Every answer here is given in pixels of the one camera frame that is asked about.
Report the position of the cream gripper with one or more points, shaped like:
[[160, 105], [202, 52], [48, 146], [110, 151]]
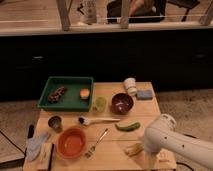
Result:
[[151, 160]]

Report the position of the yellow banana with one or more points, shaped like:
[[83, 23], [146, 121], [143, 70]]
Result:
[[134, 149]]

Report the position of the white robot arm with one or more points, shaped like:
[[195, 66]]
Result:
[[160, 134]]

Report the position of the dark purple bowl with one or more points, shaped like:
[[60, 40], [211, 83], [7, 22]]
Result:
[[121, 103]]

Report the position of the orange bowl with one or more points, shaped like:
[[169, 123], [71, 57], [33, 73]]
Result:
[[71, 143]]

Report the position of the green cucumber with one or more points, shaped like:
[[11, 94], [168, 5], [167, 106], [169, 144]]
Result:
[[128, 128]]

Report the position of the silver fork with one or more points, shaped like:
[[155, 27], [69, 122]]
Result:
[[92, 149]]

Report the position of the blue sponge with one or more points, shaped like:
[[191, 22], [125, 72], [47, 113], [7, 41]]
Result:
[[144, 94]]

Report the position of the light green cup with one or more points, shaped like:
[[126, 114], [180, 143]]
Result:
[[100, 104]]

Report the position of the white ribbed cup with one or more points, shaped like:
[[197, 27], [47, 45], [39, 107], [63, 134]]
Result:
[[130, 86]]

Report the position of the orange toy fruit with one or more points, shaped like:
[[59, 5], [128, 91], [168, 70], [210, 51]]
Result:
[[84, 93]]

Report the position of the green plastic tray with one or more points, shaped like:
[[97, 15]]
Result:
[[71, 99]]

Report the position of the dark metal cup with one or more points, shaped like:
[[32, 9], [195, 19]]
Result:
[[55, 123]]

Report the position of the wooden block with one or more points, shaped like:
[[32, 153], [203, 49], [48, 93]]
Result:
[[45, 157]]

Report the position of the dark grape bunch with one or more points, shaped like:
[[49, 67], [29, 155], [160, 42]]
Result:
[[56, 95]]

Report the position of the grey cloth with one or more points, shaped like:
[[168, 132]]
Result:
[[34, 145]]

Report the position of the black marker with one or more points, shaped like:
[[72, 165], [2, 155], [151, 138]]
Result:
[[30, 131]]

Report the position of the person in background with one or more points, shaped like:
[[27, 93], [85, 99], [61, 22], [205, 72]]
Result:
[[141, 11]]

